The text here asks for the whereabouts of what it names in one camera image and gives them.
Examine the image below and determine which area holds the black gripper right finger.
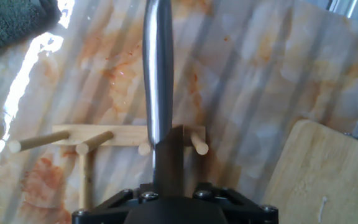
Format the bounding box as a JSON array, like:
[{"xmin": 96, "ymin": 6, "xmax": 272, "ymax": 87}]
[{"xmin": 183, "ymin": 182, "xmax": 279, "ymax": 223}]

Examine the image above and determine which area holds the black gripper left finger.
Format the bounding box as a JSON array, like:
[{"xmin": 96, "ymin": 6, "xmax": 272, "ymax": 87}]
[{"xmin": 71, "ymin": 183, "xmax": 160, "ymax": 223}]

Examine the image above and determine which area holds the steel kitchen cleaver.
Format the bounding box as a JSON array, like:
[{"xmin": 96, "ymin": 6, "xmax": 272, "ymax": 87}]
[{"xmin": 142, "ymin": 0, "xmax": 185, "ymax": 197}]

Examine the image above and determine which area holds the wooden peg rack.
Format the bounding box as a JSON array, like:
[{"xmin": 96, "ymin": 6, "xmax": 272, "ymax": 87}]
[{"xmin": 7, "ymin": 124, "xmax": 209, "ymax": 212}]

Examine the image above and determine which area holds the wooden cutting board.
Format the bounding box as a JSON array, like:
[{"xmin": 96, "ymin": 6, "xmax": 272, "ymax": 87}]
[{"xmin": 261, "ymin": 119, "xmax": 358, "ymax": 224}]

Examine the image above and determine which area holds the thin pale peel sliver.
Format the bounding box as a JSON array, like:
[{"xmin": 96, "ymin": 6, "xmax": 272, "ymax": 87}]
[{"xmin": 318, "ymin": 195, "xmax": 328, "ymax": 223}]

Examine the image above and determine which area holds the orange marble pattern mat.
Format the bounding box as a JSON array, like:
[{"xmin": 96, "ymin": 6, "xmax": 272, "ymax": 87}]
[{"xmin": 0, "ymin": 0, "xmax": 358, "ymax": 224}]

